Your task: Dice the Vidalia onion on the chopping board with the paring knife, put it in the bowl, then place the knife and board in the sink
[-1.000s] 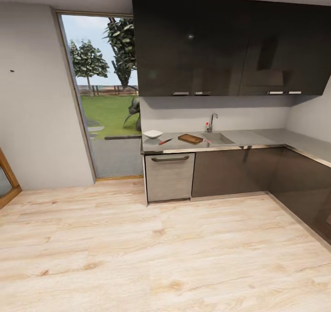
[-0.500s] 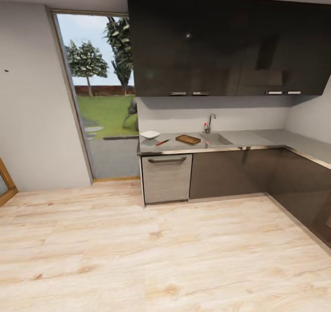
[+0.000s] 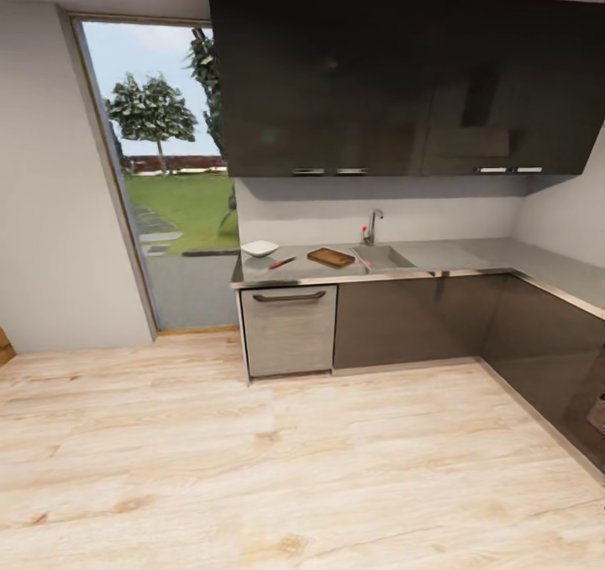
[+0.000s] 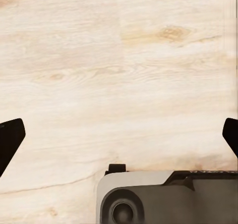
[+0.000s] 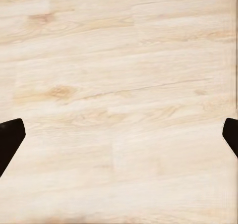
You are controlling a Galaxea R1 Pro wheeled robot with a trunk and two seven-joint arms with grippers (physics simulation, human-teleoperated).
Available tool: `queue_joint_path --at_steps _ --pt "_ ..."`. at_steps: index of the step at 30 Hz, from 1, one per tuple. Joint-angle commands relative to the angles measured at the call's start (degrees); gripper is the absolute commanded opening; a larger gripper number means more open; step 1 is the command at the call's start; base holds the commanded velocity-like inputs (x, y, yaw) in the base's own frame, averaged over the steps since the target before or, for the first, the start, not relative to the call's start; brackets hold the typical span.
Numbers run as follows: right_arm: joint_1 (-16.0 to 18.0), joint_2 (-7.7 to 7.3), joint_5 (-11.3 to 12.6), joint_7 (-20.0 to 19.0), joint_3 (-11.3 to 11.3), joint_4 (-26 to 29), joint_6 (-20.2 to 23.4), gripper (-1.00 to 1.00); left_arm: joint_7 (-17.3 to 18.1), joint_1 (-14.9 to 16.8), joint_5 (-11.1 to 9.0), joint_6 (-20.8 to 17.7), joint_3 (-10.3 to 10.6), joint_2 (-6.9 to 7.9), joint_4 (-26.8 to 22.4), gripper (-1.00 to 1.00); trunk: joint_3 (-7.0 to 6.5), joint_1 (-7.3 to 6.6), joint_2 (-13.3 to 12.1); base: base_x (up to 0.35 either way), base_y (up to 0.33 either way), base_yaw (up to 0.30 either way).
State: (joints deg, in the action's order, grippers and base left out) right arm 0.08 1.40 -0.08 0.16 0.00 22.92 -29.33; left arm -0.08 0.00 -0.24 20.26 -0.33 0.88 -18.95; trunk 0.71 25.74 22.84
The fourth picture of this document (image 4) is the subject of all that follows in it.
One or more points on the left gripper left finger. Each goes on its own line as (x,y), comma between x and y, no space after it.
(12,134)

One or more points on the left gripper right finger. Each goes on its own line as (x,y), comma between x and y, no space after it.
(230,134)

